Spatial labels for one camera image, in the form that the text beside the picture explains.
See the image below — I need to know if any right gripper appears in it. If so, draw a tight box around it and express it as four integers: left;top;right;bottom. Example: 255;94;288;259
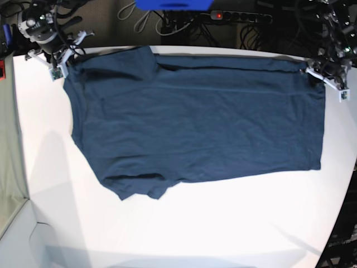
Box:
25;31;95;78

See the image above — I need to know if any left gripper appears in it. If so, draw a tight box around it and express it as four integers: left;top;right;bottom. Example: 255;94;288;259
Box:
301;59;353;97

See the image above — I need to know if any dark blue t-shirt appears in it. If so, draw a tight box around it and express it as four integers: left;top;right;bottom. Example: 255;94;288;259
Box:
64;47;326;199

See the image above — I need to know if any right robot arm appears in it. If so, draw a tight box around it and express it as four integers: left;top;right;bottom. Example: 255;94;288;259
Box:
17;1;94;80

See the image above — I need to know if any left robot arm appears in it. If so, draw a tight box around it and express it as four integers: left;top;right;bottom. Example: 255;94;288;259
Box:
305;1;356;103

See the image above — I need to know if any blue cylinder at left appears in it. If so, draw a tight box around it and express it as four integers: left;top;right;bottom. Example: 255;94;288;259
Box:
2;24;12;47

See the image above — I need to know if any red box at left edge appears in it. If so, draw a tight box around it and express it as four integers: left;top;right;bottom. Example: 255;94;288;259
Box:
0;60;6;80

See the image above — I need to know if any blue overhead box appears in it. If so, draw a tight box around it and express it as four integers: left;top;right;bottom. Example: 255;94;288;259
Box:
135;0;213;11

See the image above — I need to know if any black power strip red light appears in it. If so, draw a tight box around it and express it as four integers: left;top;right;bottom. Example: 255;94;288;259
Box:
210;11;273;24

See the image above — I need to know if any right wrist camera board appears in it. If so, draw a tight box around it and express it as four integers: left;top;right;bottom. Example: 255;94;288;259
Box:
49;67;66;81

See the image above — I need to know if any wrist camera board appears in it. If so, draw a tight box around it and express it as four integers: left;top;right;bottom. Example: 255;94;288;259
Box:
339;89;350;103
49;67;66;81

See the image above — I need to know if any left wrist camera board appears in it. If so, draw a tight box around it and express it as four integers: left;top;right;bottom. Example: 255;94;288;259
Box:
339;89;350;103

